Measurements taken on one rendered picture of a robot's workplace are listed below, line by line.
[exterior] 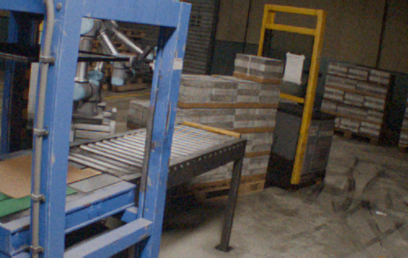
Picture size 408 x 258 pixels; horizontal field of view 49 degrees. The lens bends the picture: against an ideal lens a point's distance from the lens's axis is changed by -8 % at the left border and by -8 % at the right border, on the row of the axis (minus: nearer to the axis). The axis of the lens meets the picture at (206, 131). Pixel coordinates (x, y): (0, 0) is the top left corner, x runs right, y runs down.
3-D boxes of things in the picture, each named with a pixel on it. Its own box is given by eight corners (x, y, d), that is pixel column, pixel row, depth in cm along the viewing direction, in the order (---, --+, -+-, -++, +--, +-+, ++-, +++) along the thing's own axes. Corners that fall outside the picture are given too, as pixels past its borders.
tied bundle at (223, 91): (181, 100, 428) (185, 73, 423) (206, 100, 448) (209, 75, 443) (211, 108, 401) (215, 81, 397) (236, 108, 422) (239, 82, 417)
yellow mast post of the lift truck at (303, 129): (287, 181, 488) (315, 9, 453) (292, 180, 494) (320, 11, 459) (294, 184, 481) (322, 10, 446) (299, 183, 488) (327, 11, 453)
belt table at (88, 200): (31, 166, 229) (32, 147, 227) (135, 206, 202) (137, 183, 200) (-100, 197, 167) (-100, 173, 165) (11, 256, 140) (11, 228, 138)
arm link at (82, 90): (91, 100, 309) (102, 17, 298) (80, 103, 294) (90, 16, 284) (77, 98, 312) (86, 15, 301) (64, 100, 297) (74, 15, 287)
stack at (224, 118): (118, 196, 405) (128, 100, 389) (216, 182, 486) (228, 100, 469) (145, 213, 378) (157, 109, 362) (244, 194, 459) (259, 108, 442)
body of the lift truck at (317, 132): (249, 171, 543) (260, 100, 527) (279, 166, 581) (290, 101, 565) (298, 190, 495) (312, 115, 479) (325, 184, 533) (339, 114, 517)
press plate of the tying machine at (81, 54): (35, 49, 209) (36, 42, 208) (130, 64, 186) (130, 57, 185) (-73, 47, 160) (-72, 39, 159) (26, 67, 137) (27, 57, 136)
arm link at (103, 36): (90, 24, 313) (126, 84, 312) (82, 24, 302) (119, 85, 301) (103, 14, 309) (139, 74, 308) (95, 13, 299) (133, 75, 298)
